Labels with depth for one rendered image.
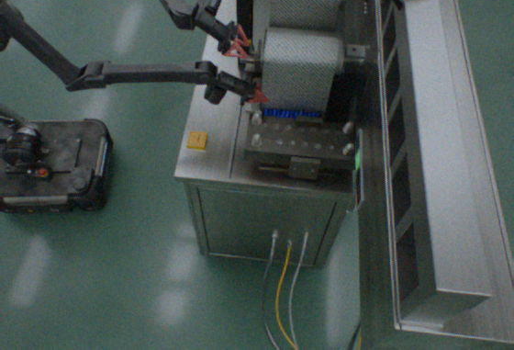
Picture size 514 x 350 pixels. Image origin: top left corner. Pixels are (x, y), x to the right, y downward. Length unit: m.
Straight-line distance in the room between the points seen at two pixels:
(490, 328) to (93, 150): 2.15
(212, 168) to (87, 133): 1.20
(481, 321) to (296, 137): 0.87
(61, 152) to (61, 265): 0.61
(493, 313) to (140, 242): 1.92
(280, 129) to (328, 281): 1.10
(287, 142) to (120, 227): 1.34
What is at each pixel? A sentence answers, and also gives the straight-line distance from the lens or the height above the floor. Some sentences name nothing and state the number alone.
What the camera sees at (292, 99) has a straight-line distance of 1.62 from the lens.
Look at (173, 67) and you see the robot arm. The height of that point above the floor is 1.22.
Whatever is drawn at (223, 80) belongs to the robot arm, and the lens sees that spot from 1.56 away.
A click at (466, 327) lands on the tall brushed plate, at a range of 0.99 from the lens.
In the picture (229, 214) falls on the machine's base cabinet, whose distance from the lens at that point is 1.89.
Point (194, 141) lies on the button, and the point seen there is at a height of 0.92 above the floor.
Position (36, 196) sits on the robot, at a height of 0.24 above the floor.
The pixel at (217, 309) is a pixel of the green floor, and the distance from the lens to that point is 2.40.
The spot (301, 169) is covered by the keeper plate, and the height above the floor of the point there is 0.97.
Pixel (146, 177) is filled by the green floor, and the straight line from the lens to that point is 2.75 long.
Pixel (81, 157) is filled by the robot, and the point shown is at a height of 0.24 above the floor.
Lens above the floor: 2.32
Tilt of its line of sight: 57 degrees down
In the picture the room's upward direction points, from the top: 1 degrees clockwise
